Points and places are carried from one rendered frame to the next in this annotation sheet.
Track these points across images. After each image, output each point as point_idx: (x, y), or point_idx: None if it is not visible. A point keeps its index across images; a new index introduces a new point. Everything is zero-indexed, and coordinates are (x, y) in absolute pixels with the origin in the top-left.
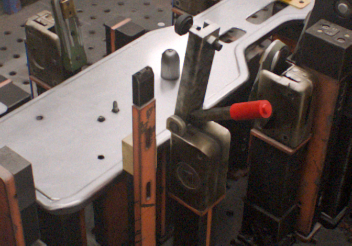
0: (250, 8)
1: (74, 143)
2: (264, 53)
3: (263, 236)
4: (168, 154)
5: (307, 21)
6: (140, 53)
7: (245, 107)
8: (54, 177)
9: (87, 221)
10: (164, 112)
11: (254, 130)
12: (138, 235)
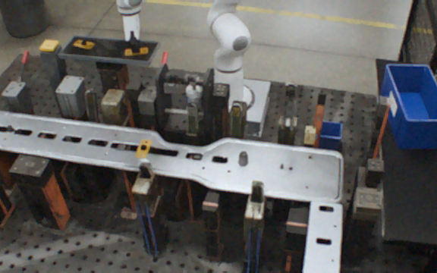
0: (164, 158)
1: (310, 168)
2: (239, 110)
3: None
4: None
5: (196, 111)
6: (235, 179)
7: None
8: (331, 164)
9: (275, 240)
10: (269, 152)
11: (243, 138)
12: None
